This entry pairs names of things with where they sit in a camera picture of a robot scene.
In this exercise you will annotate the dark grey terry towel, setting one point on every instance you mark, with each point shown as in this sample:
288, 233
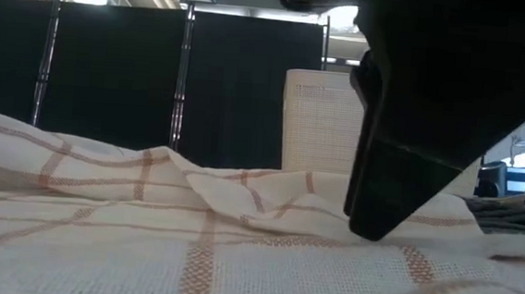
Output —
512, 215

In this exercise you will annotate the black white striped object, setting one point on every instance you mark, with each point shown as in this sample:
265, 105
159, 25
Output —
524, 177

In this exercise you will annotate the white plastic basket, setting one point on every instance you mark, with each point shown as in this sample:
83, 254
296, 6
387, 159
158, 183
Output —
320, 123

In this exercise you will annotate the white towel with red checks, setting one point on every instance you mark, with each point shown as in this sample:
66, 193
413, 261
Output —
144, 250

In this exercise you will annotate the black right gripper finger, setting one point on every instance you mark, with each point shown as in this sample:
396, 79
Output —
370, 94
393, 193

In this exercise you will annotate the black box-shaped device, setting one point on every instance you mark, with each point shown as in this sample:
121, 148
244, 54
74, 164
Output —
492, 179

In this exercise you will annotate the black folding partition screen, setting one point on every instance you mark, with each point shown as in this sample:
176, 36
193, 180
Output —
110, 76

